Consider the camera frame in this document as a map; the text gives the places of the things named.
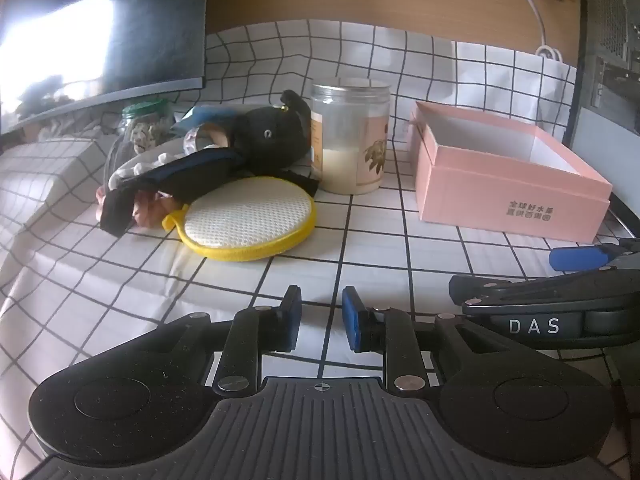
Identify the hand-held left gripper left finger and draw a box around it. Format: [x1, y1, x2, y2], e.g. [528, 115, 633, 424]
[150, 285, 304, 396]

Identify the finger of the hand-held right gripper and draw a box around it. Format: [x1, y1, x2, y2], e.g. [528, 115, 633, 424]
[549, 239, 640, 273]
[448, 269, 640, 307]

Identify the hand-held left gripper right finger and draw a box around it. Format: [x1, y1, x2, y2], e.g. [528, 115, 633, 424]
[342, 286, 507, 394]

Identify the pink cardboard box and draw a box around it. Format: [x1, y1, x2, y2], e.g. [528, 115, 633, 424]
[408, 100, 614, 245]

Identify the yellow round sponge pad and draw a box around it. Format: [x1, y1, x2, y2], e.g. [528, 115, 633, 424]
[162, 176, 318, 262]

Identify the black cloth with blue trim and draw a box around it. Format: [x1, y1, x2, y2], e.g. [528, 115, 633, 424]
[98, 145, 319, 239]

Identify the black plush toy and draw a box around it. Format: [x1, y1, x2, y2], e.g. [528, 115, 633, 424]
[231, 89, 314, 177]

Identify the pink cloth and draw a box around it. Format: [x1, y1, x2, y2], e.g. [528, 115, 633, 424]
[96, 187, 177, 229]

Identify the clear plastic jar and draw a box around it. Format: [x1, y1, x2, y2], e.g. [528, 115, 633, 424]
[310, 78, 391, 195]

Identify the white patterned cloth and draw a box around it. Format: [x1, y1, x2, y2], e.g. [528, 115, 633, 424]
[107, 137, 202, 187]

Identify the computer case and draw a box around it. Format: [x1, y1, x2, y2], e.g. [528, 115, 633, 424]
[562, 0, 640, 241]

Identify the green lid glass jar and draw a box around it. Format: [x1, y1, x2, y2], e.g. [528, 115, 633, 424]
[106, 98, 174, 186]

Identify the dark computer monitor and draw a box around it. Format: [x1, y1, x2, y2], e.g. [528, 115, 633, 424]
[0, 0, 210, 136]

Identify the white cable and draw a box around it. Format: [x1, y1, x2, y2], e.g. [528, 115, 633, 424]
[492, 0, 567, 64]

